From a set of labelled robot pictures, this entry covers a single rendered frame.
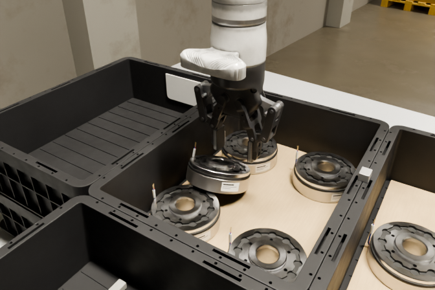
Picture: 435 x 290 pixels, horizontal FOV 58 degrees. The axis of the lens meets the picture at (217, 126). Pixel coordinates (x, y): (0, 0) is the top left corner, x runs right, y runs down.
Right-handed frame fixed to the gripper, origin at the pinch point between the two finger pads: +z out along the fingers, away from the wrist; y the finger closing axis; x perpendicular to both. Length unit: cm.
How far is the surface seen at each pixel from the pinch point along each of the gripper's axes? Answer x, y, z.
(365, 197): 1.3, -20.0, -0.2
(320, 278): 15.9, -19.8, -0.1
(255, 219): 3.1, -5.7, 9.7
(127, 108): -12.1, 36.9, 9.5
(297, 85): -73, 20, 22
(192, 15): -163, 134, 33
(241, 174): 0.8, -1.6, 4.3
